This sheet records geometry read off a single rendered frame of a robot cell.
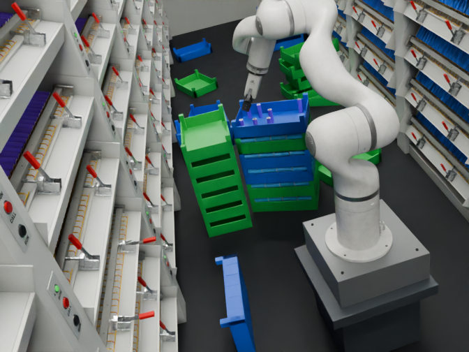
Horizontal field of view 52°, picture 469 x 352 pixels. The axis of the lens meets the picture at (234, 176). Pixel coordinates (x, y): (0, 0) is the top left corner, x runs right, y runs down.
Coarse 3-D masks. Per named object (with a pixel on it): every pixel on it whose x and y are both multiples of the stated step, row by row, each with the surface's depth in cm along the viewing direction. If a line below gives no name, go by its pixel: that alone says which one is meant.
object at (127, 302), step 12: (120, 204) 146; (132, 204) 147; (132, 216) 146; (132, 228) 141; (132, 240) 137; (108, 252) 131; (120, 252) 132; (132, 264) 129; (132, 276) 125; (132, 288) 121; (120, 300) 117; (132, 300) 118; (120, 312) 114; (132, 312) 115; (132, 324) 112; (120, 336) 109; (132, 336) 109; (120, 348) 106; (132, 348) 107
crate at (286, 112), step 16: (304, 96) 204; (240, 112) 211; (256, 112) 214; (272, 112) 212; (288, 112) 209; (304, 112) 206; (240, 128) 198; (256, 128) 196; (272, 128) 195; (288, 128) 193; (304, 128) 192
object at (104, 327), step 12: (120, 216) 141; (120, 228) 139; (120, 264) 126; (108, 276) 120; (120, 276) 123; (108, 288) 117; (120, 288) 119; (108, 300) 114; (108, 312) 111; (108, 324) 108
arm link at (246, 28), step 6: (246, 18) 170; (252, 18) 167; (240, 24) 170; (246, 24) 167; (252, 24) 165; (234, 30) 174; (240, 30) 169; (246, 30) 167; (252, 30) 165; (234, 36) 173; (240, 36) 169; (246, 36) 168; (252, 36) 167; (258, 36) 165; (234, 42) 175; (240, 42) 174; (246, 42) 176; (234, 48) 179; (240, 48) 178; (246, 48) 177
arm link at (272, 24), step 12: (264, 0) 132; (276, 0) 136; (264, 12) 130; (276, 12) 130; (288, 12) 130; (264, 24) 131; (276, 24) 130; (288, 24) 131; (264, 36) 134; (276, 36) 133; (288, 36) 135
